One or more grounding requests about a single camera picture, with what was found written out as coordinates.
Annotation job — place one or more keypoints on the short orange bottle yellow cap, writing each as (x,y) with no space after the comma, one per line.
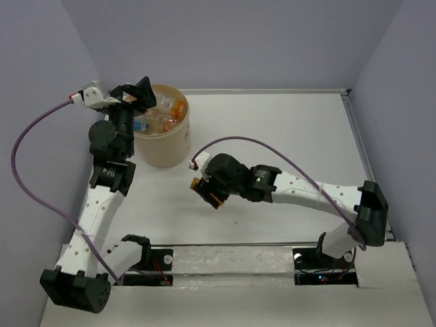
(208,192)

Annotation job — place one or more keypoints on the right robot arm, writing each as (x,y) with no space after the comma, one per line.
(364,209)

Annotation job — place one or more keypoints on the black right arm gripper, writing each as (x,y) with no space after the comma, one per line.
(206,188)

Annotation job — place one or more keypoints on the beige plastic bin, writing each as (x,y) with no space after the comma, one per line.
(167,149)

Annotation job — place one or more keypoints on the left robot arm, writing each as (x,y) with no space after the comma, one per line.
(82,278)

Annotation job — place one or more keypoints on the clear bottle blue cap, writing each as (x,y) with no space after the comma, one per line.
(141,123)

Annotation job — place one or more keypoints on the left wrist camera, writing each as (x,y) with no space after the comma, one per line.
(94,95)

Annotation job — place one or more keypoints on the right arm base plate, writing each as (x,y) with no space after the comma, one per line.
(323,269)

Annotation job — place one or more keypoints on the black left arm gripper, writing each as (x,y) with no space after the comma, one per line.
(142,91)

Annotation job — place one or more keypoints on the orange bottle with white cap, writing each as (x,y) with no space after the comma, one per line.
(169,124)

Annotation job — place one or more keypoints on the tall orange juice bottle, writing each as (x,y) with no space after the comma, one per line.
(175,108)

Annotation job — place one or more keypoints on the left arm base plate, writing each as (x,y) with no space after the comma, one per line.
(157,272)

